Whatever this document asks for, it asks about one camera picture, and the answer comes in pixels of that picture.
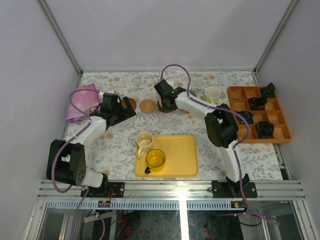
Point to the yellow plastic tray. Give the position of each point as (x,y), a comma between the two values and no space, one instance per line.
(181,157)

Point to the pink folded cloth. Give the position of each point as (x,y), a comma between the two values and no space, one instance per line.
(86,101)

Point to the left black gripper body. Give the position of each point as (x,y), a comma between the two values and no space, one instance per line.
(124,111)

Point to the cream yellow mug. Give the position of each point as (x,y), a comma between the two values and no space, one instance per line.
(145,143)

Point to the pink mug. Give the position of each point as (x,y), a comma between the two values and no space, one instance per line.
(159,101)

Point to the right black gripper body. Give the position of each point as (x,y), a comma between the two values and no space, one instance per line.
(164,105)

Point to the dark brown wooden coaster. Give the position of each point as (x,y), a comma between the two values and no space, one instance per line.
(132,102)

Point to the aluminium front rail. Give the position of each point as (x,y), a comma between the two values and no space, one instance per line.
(266,190)

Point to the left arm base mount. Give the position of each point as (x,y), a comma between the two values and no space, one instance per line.
(107,190)

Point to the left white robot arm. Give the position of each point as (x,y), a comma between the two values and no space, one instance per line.
(66,166)

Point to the light green mug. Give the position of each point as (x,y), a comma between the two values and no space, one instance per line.
(211,93)

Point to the orange compartment organizer box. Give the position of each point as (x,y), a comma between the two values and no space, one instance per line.
(238,97)

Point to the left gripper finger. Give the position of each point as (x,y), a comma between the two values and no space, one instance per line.
(130,112)
(121,112)

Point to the yellow glass mug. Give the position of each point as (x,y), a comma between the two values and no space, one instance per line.
(155,160)

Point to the dark fabric flower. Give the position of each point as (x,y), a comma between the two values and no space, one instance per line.
(268,91)
(247,115)
(257,103)
(264,129)

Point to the woven rattan coaster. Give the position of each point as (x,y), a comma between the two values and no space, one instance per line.
(147,106)
(191,92)

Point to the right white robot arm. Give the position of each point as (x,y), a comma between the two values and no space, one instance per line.
(221,127)

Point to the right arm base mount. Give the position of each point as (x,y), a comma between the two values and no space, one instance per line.
(230,189)

